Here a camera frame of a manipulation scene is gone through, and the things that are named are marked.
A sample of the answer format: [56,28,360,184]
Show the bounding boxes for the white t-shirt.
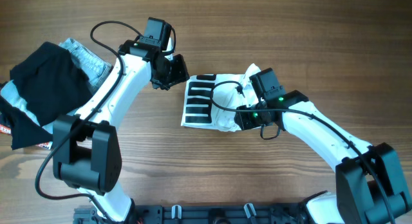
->
[181,64,261,132]

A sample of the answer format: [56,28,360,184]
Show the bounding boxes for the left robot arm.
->
[45,17,189,223]

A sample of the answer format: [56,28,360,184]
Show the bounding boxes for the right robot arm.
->
[234,68,411,224]

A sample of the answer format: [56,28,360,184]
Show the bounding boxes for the black folded garment top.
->
[10,42,92,126]

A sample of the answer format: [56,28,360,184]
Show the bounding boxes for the black garment with red label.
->
[1,80,52,150]

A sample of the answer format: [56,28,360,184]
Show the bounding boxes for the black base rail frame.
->
[73,203,323,224]

